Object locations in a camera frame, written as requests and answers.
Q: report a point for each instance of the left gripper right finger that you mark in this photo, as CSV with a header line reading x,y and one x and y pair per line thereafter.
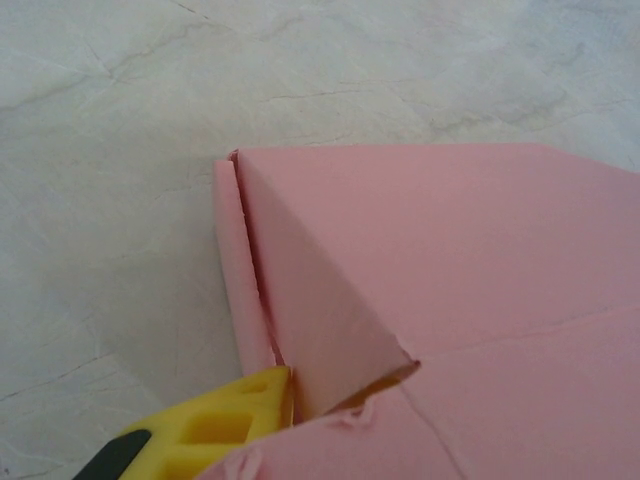
x,y
380,389

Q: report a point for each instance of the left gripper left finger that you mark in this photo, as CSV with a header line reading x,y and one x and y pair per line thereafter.
x,y
215,430

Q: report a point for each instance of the pink paper box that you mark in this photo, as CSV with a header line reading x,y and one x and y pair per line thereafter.
x,y
475,250

